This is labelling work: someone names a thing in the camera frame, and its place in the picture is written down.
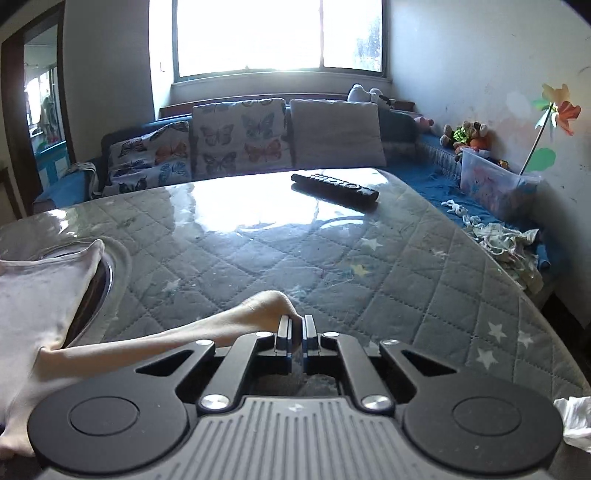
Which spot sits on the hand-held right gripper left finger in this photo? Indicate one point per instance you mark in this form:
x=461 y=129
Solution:
x=286 y=342

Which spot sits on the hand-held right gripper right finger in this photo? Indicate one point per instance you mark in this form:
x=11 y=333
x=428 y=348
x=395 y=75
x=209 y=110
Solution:
x=308 y=342

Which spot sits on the pale pink garment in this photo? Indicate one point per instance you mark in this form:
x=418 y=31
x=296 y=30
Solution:
x=32 y=304

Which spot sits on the black remote control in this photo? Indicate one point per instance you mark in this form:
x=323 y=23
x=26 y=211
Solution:
x=334 y=187

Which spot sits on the white knotted cloth strip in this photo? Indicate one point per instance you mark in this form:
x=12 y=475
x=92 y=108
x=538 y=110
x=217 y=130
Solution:
x=457 y=210

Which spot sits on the blue sofa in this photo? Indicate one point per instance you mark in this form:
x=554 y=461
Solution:
x=443 y=184

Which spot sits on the large butterfly print pillow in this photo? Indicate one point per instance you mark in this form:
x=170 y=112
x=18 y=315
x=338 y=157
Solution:
x=240 y=138

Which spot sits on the plain grey pillow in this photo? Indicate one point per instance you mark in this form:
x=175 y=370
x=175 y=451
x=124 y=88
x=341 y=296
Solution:
x=337 y=134

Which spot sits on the crumpled pale patterned cloth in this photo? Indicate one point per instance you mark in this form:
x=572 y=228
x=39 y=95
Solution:
x=510 y=249

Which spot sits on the small butterfly print pillow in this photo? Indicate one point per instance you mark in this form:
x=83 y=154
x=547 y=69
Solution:
x=147 y=161

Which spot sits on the clear plastic storage bin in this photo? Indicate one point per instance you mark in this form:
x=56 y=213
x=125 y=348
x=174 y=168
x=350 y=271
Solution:
x=494 y=184

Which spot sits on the pink plush toy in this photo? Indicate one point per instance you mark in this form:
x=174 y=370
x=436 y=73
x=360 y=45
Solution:
x=423 y=121

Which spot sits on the white plush toy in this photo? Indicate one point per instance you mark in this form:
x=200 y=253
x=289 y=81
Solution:
x=364 y=94

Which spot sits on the brown bear plush toys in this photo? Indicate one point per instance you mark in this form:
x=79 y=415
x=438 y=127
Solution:
x=464 y=136

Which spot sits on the white crumpled cloth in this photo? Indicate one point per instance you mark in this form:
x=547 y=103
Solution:
x=575 y=422

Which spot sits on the window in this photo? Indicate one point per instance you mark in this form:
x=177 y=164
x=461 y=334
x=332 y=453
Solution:
x=277 y=37

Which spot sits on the colourful paper pinwheel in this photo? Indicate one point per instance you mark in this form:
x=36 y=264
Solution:
x=561 y=106

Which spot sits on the dark wooden door frame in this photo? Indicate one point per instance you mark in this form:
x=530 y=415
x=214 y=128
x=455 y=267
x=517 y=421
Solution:
x=14 y=129

